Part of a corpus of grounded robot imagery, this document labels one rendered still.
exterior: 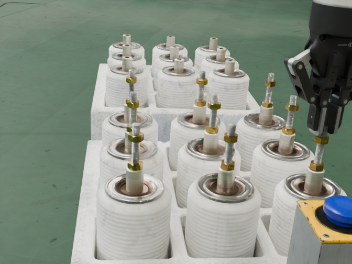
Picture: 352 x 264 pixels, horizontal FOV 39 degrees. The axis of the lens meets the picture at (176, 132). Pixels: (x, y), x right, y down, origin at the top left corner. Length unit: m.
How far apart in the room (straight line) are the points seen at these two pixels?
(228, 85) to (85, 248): 0.60
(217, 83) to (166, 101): 0.12
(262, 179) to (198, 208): 0.17
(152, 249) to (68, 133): 0.85
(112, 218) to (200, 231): 0.11
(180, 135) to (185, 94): 0.30
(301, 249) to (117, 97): 0.70
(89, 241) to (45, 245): 0.32
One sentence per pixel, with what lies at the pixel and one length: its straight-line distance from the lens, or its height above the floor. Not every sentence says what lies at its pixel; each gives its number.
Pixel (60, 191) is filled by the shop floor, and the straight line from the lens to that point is 1.15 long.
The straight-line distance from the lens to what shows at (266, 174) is 0.77.
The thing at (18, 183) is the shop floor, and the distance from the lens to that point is 1.20.
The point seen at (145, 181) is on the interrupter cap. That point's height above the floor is 0.25.
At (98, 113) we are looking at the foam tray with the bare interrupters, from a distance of 1.10.
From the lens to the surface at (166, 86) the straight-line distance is 1.13.
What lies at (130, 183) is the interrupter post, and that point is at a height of 0.26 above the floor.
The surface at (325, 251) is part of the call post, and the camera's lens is 0.48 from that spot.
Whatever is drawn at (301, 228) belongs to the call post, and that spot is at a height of 0.30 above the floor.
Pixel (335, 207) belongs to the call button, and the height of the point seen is 0.33.
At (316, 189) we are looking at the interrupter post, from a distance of 0.68.
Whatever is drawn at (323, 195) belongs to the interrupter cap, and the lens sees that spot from 0.68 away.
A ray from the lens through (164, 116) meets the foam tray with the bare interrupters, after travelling 1.11.
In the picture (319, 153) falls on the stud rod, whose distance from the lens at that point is 0.67.
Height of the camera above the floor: 0.57
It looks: 23 degrees down
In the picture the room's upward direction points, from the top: 4 degrees clockwise
